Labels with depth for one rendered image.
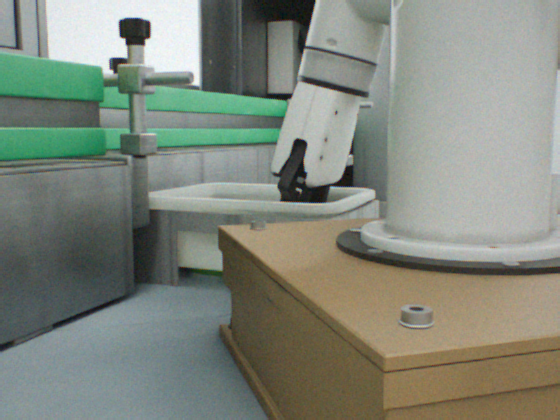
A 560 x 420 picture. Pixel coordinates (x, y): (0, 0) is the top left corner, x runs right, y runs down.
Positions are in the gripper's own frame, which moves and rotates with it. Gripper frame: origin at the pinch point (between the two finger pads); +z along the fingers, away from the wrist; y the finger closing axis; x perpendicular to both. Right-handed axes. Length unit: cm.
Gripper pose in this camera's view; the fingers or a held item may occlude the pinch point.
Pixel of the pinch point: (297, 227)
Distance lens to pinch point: 64.7
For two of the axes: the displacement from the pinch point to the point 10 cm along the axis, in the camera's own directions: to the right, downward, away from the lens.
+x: 8.8, 3.1, -3.6
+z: -2.3, 9.4, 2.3
